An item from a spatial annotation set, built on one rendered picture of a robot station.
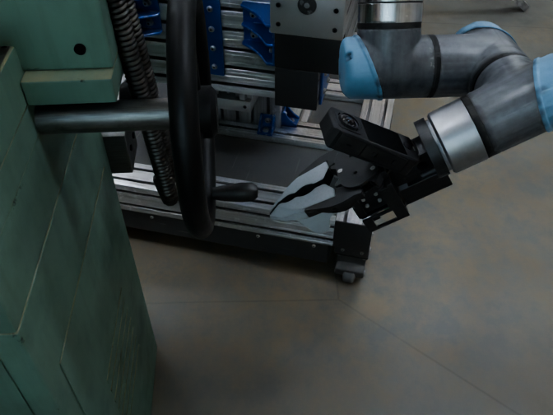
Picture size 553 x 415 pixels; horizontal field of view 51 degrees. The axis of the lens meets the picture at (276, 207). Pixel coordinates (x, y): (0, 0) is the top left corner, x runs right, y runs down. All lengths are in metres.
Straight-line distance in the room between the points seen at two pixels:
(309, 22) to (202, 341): 0.78
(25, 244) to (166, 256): 0.99
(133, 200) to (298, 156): 0.45
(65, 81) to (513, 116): 0.47
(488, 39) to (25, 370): 0.63
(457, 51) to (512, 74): 0.08
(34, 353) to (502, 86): 0.57
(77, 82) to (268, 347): 0.92
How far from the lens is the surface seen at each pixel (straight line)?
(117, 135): 0.99
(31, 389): 0.72
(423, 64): 0.71
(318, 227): 0.70
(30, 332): 0.66
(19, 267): 0.63
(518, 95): 0.66
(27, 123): 0.67
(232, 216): 1.43
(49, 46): 0.66
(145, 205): 1.51
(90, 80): 0.64
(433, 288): 1.56
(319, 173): 0.69
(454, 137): 0.65
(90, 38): 0.64
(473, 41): 0.74
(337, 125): 0.61
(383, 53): 0.70
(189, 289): 1.53
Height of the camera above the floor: 1.19
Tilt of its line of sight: 44 degrees down
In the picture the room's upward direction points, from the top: straight up
